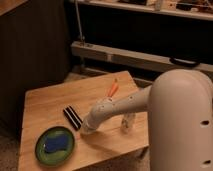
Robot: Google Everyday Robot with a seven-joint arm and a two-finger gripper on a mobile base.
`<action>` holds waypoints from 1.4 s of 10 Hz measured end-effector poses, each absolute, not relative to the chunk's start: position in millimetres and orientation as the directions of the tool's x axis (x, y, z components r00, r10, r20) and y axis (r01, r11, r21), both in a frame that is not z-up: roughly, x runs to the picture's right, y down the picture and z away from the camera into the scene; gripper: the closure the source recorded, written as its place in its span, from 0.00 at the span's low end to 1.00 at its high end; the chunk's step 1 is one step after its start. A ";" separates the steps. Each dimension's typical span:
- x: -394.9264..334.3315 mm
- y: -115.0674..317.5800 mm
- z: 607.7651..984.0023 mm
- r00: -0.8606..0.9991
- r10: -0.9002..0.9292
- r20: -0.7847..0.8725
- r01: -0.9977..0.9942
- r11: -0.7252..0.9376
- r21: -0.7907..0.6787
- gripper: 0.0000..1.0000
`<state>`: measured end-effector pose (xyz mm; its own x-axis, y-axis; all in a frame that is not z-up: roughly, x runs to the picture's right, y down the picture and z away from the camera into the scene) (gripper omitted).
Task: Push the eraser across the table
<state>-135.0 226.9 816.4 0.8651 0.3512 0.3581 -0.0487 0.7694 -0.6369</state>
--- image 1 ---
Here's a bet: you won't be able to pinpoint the black striped eraser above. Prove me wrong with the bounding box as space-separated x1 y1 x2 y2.
63 106 83 131

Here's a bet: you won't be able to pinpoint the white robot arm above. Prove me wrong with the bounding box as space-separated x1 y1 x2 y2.
80 69 213 171

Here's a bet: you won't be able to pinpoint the orange carrot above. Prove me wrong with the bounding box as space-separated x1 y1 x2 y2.
107 79 119 97

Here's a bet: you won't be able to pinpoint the white patterned bottle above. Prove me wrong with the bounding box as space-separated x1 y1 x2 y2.
121 113 136 134

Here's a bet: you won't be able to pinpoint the blue sponge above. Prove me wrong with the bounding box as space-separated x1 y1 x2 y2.
44 134 68 153

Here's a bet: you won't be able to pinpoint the green plate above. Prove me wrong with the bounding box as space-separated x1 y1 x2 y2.
34 126 75 167

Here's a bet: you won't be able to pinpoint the metal vertical pole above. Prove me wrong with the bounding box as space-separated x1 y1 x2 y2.
75 0 85 45

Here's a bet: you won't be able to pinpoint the wooden shelf with clutter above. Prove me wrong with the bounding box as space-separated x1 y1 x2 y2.
69 0 213 21

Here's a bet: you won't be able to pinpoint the black handle loop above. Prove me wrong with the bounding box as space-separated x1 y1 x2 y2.
169 58 200 67

